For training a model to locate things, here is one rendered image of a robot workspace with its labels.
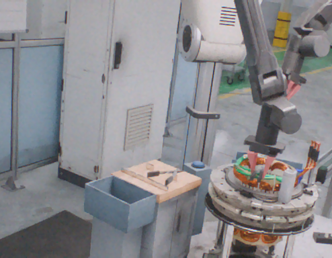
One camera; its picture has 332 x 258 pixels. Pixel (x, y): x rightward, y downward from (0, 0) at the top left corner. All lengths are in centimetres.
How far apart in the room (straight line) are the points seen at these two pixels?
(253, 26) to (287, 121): 24
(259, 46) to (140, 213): 54
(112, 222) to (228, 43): 76
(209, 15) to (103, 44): 188
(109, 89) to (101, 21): 46
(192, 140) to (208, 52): 34
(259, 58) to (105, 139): 254
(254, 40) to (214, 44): 54
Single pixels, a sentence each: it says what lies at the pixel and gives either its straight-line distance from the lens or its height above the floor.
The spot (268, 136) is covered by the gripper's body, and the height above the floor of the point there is 128.
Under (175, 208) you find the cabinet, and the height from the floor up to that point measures 99.
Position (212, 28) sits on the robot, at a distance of 174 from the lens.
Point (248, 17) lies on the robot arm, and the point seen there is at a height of 157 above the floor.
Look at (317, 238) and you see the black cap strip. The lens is 192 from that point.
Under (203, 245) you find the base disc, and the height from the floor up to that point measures 80.
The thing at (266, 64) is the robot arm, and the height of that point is 147.
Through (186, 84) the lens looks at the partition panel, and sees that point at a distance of 546.
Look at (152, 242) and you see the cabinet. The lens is 146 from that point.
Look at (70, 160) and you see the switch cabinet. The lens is 394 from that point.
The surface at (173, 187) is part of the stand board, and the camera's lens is 145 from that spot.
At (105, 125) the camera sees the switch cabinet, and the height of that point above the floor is 55.
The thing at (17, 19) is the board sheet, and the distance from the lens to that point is 354.
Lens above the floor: 165
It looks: 19 degrees down
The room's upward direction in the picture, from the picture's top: 8 degrees clockwise
